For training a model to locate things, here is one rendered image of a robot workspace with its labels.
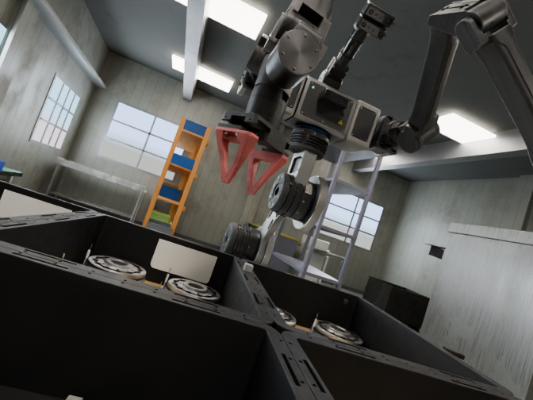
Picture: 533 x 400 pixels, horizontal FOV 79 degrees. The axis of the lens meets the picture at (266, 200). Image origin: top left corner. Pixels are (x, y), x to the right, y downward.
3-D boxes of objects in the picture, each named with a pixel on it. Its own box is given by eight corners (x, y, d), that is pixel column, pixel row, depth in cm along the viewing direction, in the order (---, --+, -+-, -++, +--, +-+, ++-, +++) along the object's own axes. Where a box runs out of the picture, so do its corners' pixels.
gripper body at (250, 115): (289, 153, 52) (304, 110, 52) (253, 126, 43) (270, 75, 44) (258, 148, 55) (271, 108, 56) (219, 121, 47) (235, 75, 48)
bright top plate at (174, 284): (170, 277, 65) (171, 274, 65) (219, 291, 66) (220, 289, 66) (163, 290, 55) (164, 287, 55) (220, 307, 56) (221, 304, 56)
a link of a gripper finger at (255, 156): (274, 202, 51) (293, 147, 52) (248, 190, 45) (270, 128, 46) (242, 193, 55) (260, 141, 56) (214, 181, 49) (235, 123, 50)
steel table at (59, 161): (52, 200, 664) (68, 159, 669) (134, 225, 706) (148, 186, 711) (40, 201, 604) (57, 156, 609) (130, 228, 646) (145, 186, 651)
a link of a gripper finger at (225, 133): (262, 197, 48) (282, 137, 49) (232, 182, 42) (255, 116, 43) (229, 187, 52) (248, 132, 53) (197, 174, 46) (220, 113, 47)
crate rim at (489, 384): (235, 267, 71) (239, 257, 71) (357, 305, 76) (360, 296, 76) (269, 350, 32) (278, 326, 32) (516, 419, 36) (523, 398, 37)
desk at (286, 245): (266, 264, 805) (278, 231, 810) (286, 282, 653) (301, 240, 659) (235, 255, 784) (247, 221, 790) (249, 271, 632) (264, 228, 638)
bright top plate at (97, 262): (97, 255, 63) (99, 251, 63) (149, 271, 64) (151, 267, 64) (77, 265, 53) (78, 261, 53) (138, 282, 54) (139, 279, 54)
